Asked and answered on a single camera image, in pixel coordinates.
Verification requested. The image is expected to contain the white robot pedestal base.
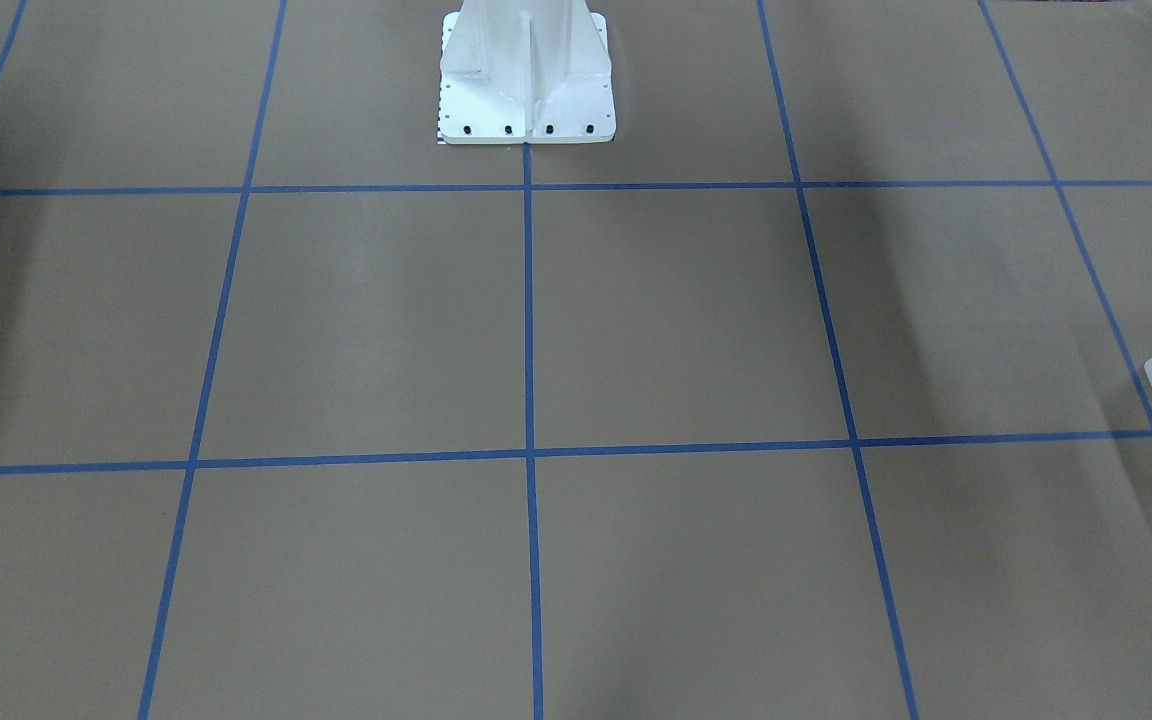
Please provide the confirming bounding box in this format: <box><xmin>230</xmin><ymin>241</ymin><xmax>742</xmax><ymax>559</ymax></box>
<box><xmin>435</xmin><ymin>1</ymin><xmax>617</xmax><ymax>145</ymax></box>

